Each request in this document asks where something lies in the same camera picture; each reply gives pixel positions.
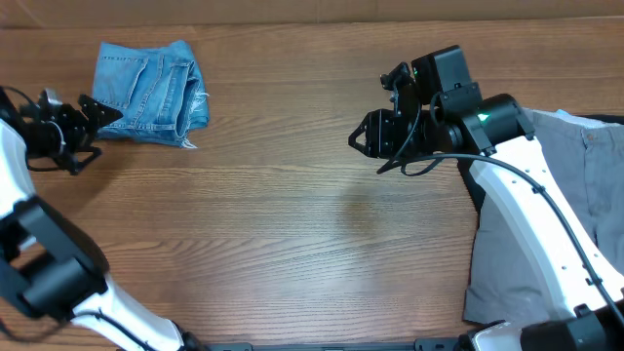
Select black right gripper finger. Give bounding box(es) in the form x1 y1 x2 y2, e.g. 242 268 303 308
350 141 378 158
348 113 371 146

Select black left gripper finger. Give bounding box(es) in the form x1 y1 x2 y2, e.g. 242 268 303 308
78 95 123 135
58 145 103 176

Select light blue denim jeans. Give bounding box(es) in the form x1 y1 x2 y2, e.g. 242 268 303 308
92 40 210 149

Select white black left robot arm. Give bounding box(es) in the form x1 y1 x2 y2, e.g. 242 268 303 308
1 87 203 350

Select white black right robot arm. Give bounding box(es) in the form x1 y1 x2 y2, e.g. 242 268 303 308
348 93 623 350

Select black garment under grey trousers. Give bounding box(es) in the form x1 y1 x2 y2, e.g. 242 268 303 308
456 112 624 214

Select grey trousers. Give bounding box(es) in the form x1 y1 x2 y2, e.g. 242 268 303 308
462 107 624 327

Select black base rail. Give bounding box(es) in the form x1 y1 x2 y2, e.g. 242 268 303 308
116 335 477 351

